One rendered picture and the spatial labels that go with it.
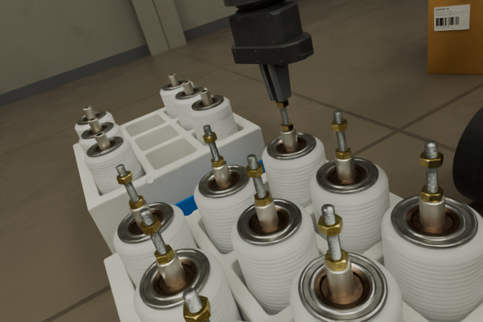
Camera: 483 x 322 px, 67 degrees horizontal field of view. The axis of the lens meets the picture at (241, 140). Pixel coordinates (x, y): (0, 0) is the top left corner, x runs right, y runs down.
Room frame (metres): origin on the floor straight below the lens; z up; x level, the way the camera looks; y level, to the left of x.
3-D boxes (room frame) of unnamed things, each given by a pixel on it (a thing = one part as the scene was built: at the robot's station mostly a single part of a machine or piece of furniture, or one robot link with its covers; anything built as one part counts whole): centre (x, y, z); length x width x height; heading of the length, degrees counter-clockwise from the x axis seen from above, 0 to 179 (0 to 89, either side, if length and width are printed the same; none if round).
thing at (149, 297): (0.28, 0.10, 0.25); 0.08 x 0.08 x 0.01
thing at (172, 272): (0.28, 0.10, 0.26); 0.02 x 0.02 x 0.03
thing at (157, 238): (0.28, 0.10, 0.30); 0.01 x 0.01 x 0.08
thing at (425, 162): (0.26, -0.16, 0.32); 0.02 x 0.02 x 0.01; 46
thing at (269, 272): (0.33, -0.01, 0.16); 0.10 x 0.10 x 0.18
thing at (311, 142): (0.48, -0.07, 0.25); 0.08 x 0.08 x 0.01
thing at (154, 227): (0.28, 0.10, 0.32); 0.02 x 0.02 x 0.01; 85
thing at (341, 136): (0.37, -0.11, 0.30); 0.01 x 0.01 x 0.08
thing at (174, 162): (0.84, 0.20, 0.09); 0.39 x 0.39 x 0.18; 21
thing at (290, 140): (0.48, -0.07, 0.26); 0.02 x 0.02 x 0.03
